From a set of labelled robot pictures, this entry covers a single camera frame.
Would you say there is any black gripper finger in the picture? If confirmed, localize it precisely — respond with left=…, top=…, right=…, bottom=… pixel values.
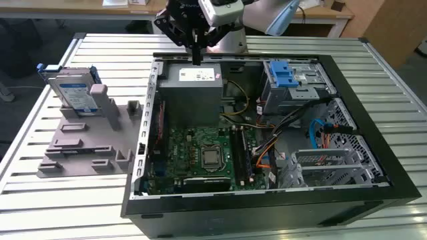
left=153, top=9, right=199, bottom=66
left=197, top=23, right=234, bottom=66

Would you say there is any hard disk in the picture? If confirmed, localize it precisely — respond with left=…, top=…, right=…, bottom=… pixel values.
left=36, top=64, right=103, bottom=116

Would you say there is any blue data wire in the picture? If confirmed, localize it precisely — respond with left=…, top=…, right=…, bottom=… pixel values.
left=309, top=118, right=333, bottom=152

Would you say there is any silver metal disk bay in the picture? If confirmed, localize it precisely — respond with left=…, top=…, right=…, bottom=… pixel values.
left=279, top=147, right=385, bottom=189

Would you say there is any blue plastic drive latch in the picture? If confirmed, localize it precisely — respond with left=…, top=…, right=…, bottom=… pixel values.
left=270, top=60, right=302, bottom=88

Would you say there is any wooden desk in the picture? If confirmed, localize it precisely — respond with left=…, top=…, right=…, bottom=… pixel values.
left=0, top=0, right=355, bottom=38

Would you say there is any grey power supply unit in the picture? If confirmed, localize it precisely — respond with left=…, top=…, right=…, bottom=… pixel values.
left=157, top=62, right=225, bottom=128

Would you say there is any silver optical drive bay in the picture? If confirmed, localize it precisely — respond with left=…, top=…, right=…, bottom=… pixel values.
left=261, top=59, right=337, bottom=116

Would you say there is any CPU socket with metal cover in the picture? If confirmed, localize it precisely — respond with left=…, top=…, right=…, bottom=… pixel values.
left=199, top=143, right=229, bottom=173

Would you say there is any black chair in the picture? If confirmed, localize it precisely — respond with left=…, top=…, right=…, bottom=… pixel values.
left=0, top=17, right=44, bottom=78

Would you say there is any green motherboard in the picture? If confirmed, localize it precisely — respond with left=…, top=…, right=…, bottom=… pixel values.
left=149, top=124, right=270, bottom=195

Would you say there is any grey parts rack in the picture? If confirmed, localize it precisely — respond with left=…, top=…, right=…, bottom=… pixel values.
left=36, top=83, right=147, bottom=179

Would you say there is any silver CPU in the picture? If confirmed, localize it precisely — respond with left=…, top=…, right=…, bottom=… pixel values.
left=202, top=151, right=222, bottom=168

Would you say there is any RAM stick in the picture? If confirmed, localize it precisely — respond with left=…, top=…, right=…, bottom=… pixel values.
left=242, top=129, right=255, bottom=182

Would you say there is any grey furniture foot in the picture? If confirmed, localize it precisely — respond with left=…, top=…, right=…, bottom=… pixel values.
left=0, top=82, right=16, bottom=103

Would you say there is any black graphics card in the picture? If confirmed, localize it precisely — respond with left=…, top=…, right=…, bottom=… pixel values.
left=182, top=176, right=233, bottom=194

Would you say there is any black PC case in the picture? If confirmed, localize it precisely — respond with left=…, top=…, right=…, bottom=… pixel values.
left=119, top=51, right=422, bottom=240

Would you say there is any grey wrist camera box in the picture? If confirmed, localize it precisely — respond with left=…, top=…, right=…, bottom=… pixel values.
left=198, top=0, right=245, bottom=27

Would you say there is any yellow wire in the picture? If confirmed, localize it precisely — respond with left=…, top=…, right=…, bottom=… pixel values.
left=219, top=79, right=251, bottom=116

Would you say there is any black cable bundle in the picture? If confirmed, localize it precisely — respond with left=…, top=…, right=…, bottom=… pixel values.
left=265, top=97, right=337, bottom=190

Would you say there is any orange wire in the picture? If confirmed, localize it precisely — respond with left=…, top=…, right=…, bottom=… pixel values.
left=255, top=146, right=277, bottom=169

